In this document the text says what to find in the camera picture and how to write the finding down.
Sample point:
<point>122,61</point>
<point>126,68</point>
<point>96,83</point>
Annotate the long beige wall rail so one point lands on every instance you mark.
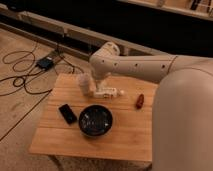
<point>75,32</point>

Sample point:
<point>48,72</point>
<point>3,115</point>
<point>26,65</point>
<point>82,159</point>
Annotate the black power adapter box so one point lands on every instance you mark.
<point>45,63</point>

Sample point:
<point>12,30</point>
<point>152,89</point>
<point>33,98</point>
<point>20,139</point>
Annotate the white plastic bottle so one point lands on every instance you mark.
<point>108,92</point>

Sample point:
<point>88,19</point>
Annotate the red brown small object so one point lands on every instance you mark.
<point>140,101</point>

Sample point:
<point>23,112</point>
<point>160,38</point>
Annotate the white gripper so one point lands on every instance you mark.
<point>100,84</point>

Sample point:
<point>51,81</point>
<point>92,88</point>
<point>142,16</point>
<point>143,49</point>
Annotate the wooden folding table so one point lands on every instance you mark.
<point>128,139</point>

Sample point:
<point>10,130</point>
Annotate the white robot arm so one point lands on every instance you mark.
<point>182,113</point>

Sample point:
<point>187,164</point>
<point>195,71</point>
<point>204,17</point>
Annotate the white ceramic cup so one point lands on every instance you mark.
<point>84,82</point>

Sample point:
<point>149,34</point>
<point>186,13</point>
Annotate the black smartphone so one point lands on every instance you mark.
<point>68,114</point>

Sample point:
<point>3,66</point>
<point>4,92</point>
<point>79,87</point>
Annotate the black bowl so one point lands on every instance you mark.
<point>95,120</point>

